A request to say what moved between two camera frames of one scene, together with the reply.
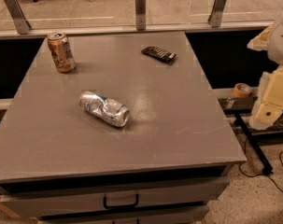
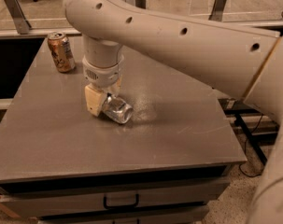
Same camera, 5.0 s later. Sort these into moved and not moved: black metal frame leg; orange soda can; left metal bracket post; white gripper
Moved: white gripper
Not moved: left metal bracket post; black metal frame leg; orange soda can
